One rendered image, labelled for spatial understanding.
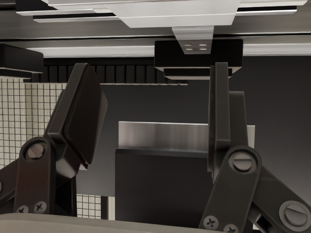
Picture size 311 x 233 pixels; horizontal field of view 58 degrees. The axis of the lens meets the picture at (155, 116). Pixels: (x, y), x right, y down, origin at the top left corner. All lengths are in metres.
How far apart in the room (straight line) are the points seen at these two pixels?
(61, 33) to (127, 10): 0.31
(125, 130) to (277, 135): 0.56
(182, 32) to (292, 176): 0.57
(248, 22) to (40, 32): 0.34
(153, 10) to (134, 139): 0.09
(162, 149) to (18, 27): 0.40
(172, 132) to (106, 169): 0.58
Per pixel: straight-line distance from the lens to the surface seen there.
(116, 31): 0.47
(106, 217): 1.12
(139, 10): 0.20
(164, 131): 0.21
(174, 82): 0.58
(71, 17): 0.24
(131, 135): 0.22
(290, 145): 0.75
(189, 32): 0.26
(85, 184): 0.81
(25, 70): 0.54
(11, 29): 0.56
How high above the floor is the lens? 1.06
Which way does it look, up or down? 5 degrees up
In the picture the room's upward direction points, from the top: 179 degrees counter-clockwise
